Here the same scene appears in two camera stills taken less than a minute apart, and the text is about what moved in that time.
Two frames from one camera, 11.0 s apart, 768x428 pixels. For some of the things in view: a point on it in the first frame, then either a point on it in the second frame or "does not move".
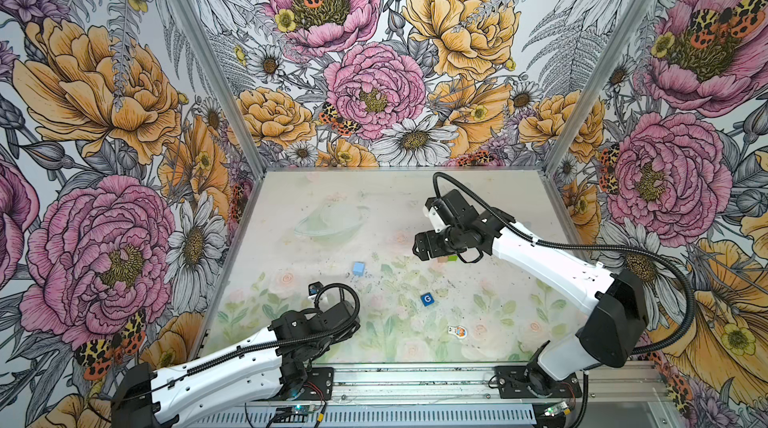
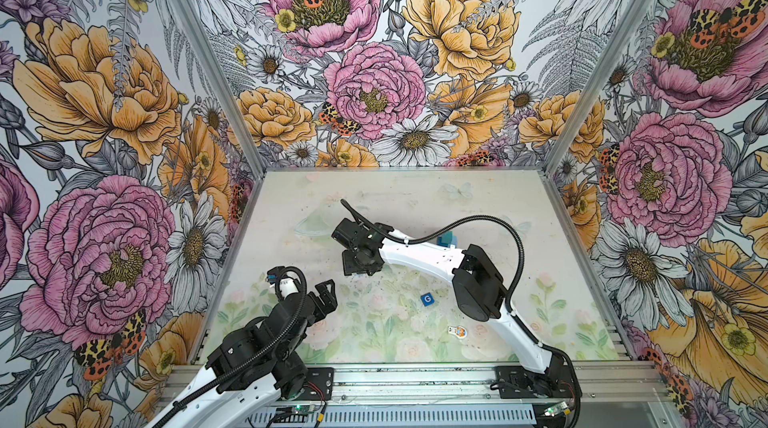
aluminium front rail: x=476 y=382 does not move
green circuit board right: x=550 y=411 does not move
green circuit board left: x=299 y=409 does not move
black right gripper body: x=445 y=243 → x=352 y=261
